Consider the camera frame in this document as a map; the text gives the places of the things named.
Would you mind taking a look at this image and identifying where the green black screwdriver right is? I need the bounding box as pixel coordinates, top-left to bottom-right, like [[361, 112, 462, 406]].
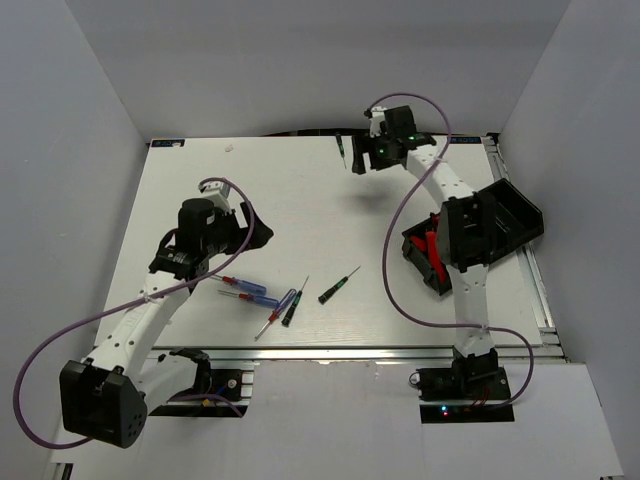
[[318, 266, 360, 305]]

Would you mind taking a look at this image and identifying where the blue handle screwdriver tilted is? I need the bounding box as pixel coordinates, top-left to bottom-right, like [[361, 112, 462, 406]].
[[254, 289, 297, 341]]

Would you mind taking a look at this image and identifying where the blue label sticker right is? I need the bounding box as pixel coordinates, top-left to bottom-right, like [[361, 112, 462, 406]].
[[451, 136, 483, 145]]

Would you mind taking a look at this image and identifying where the blue label sticker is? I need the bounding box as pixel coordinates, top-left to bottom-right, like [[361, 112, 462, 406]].
[[150, 139, 185, 148], [451, 136, 483, 145]]

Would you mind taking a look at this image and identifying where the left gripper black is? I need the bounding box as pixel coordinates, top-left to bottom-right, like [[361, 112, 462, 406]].
[[201, 201, 272, 258]]

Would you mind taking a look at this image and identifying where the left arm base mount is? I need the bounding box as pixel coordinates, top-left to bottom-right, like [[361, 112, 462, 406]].
[[135, 347, 248, 418]]

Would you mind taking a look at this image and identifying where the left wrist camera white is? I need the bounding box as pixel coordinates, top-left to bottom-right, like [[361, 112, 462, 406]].
[[198, 179, 231, 212]]

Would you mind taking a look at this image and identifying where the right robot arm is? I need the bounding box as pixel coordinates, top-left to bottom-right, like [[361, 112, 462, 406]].
[[351, 103, 498, 399]]

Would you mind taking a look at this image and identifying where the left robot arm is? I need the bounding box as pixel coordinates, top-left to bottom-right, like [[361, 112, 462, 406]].
[[59, 198, 274, 448]]

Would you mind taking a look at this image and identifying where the blue label sticker left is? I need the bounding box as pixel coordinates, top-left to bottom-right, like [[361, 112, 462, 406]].
[[150, 139, 185, 148]]

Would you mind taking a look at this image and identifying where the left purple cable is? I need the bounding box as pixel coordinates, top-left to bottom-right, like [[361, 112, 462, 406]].
[[12, 175, 256, 449]]

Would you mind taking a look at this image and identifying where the purple cable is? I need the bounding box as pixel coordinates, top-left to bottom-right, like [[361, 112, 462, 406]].
[[12, 175, 256, 449], [364, 92, 536, 414]]

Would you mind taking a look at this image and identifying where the black divided container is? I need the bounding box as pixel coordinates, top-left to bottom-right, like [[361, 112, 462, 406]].
[[402, 179, 544, 295]]

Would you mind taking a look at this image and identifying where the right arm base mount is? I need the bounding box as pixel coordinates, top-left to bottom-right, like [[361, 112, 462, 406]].
[[408, 367, 515, 425]]

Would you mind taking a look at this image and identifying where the green black precision screwdriver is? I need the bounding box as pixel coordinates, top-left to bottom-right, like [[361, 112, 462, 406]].
[[334, 133, 347, 169], [281, 277, 309, 327]]

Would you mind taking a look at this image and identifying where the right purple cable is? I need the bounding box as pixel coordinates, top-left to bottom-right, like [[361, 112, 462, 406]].
[[364, 92, 536, 414]]

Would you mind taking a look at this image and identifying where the blue handle screwdriver upper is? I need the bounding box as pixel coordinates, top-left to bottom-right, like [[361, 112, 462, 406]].
[[211, 275, 267, 296]]

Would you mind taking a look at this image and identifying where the blue handle screwdriver lower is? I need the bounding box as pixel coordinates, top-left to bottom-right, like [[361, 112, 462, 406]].
[[218, 290, 279, 309]]

